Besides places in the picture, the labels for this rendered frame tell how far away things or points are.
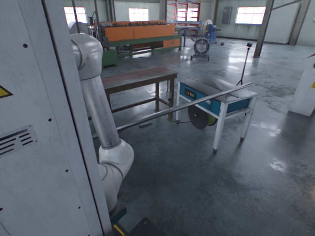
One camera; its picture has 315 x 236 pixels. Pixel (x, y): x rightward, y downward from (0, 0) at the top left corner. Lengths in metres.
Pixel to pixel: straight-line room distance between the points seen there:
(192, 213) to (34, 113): 1.65
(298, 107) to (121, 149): 3.62
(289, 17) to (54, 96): 13.42
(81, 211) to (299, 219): 1.91
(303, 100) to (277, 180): 2.01
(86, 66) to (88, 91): 0.11
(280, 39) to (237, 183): 12.04
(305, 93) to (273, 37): 9.93
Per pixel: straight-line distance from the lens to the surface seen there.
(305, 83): 4.06
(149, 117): 1.68
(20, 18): 0.45
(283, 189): 2.41
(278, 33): 13.74
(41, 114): 0.49
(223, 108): 2.16
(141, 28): 8.06
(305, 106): 4.16
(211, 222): 1.89
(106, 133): 0.96
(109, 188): 0.92
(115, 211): 1.07
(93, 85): 0.87
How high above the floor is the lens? 1.58
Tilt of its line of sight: 30 degrees down
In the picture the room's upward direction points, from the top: straight up
